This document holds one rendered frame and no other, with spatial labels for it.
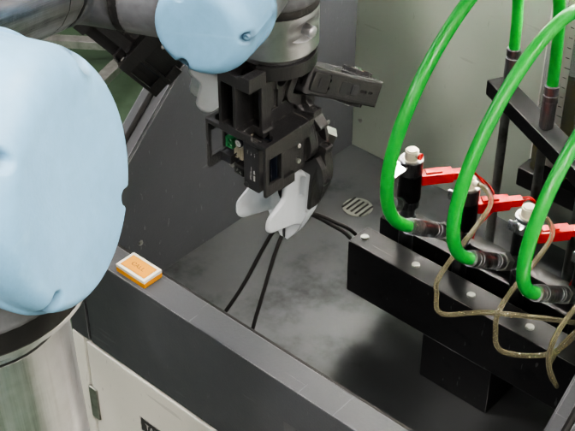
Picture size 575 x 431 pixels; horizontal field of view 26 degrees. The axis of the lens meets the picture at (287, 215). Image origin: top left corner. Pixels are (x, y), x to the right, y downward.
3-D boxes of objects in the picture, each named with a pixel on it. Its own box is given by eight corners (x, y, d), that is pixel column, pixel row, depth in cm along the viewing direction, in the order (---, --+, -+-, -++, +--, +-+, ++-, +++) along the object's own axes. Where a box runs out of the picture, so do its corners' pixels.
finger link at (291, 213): (251, 259, 115) (250, 179, 109) (294, 229, 118) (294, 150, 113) (276, 274, 113) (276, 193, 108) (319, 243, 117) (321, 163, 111)
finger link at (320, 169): (281, 197, 114) (280, 118, 109) (293, 187, 115) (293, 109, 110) (319, 217, 112) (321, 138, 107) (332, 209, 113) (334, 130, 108)
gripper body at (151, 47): (152, 79, 139) (68, 11, 133) (204, 20, 137) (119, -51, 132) (161, 102, 132) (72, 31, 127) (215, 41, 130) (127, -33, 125)
